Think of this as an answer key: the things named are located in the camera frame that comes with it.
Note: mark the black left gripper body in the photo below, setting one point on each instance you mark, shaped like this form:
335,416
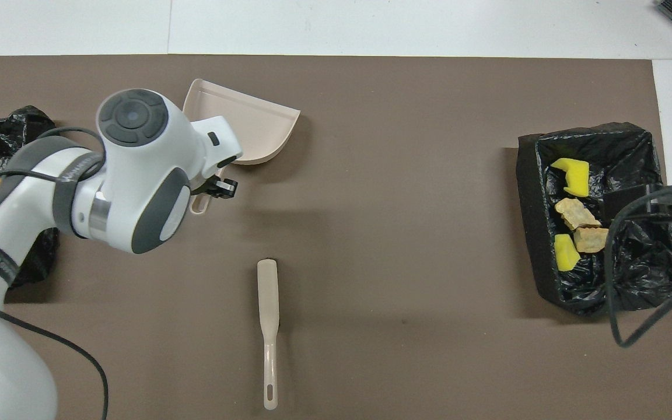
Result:
200,185

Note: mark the pale sponge scrap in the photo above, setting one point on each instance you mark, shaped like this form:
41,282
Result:
591,240

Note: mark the striped yellow orange sponge scrap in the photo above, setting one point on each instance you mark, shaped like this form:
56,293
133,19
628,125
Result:
574,213

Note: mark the rectangular yellow green sponge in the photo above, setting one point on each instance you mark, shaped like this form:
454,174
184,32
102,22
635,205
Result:
575,175

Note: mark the beige plastic dustpan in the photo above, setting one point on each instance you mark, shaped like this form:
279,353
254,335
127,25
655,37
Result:
248,125

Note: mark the yellow sponge wedge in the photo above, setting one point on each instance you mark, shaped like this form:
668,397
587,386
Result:
565,254

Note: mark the beige brush black bristles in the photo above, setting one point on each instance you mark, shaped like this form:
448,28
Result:
268,297

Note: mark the black bag lined bin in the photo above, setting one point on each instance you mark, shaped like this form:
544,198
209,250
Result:
27,125
639,274

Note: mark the brown paper mat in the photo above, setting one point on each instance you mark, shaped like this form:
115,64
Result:
371,175

